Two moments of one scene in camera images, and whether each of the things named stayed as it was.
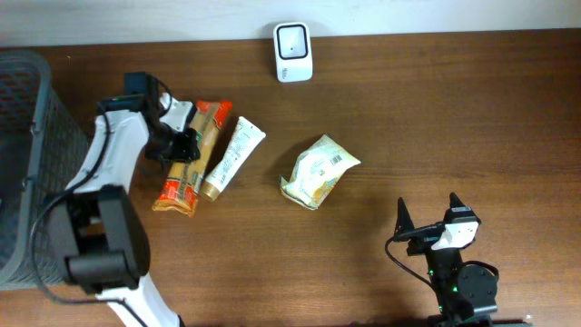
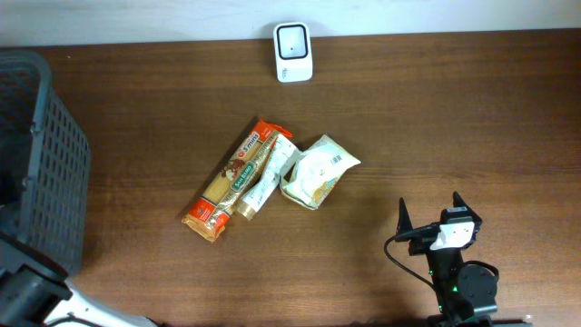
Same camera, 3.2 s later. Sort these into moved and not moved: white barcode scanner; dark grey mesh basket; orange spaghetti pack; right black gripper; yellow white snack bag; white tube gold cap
Moved: white tube gold cap; orange spaghetti pack
Not moved: white barcode scanner; dark grey mesh basket; right black gripper; yellow white snack bag
